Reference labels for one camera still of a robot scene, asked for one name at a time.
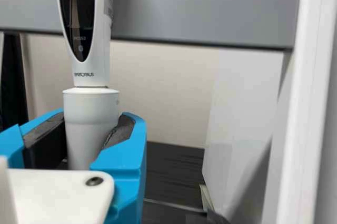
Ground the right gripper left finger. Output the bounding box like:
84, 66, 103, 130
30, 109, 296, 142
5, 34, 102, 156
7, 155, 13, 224
0, 108, 70, 170

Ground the white box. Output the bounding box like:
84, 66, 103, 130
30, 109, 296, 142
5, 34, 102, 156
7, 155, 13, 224
202, 49, 290, 224

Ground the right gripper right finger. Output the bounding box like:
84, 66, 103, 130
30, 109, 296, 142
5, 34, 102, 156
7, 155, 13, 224
89, 111, 148, 224

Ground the black platform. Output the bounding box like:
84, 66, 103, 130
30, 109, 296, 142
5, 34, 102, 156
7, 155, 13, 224
143, 140, 211, 224

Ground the pipette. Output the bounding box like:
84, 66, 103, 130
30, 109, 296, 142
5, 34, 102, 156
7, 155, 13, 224
57, 0, 122, 171

